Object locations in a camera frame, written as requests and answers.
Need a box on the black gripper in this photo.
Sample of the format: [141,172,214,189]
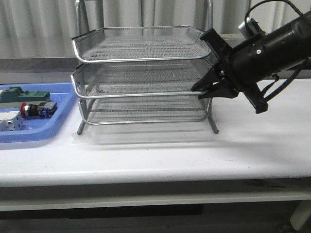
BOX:
[190,28,269,115]

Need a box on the silver mesh tray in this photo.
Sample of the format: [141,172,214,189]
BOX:
[71,59,211,99]
[72,26,211,63]
[78,95,211,125]

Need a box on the red emergency stop button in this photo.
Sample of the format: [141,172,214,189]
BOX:
[20,102,58,118]

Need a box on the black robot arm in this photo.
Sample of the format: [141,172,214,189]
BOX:
[191,12,311,114]

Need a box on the silver mesh top tray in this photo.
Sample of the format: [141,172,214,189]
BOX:
[72,26,211,63]

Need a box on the silver mesh bottom tray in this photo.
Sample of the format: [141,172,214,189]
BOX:
[78,95,211,125]

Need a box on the blue plastic tray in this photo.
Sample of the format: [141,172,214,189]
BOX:
[0,83,77,143]

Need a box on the dark background counter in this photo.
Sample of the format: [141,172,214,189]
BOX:
[0,33,311,81]

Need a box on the green electrical component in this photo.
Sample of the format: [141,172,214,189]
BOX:
[0,86,51,103]

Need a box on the white circuit breaker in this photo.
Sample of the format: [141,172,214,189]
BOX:
[0,111,23,132]

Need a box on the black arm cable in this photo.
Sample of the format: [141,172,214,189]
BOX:
[244,0,311,102]

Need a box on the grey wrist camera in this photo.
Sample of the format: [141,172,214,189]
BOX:
[238,17,266,39]

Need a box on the grey metal rack frame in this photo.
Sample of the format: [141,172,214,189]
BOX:
[76,29,219,136]

